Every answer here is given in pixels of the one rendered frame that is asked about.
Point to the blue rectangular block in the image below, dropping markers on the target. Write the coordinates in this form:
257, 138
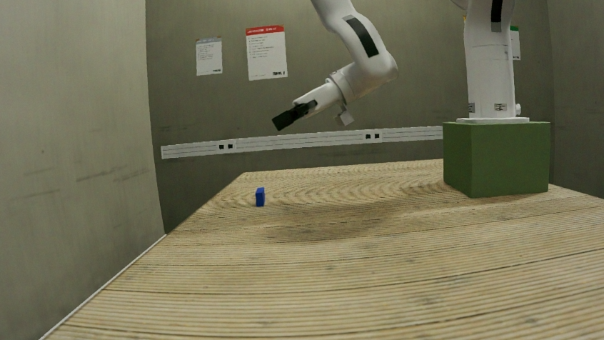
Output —
260, 197

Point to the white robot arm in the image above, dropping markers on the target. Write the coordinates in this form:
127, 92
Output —
488, 55

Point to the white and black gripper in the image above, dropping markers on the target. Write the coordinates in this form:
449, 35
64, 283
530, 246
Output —
325, 96

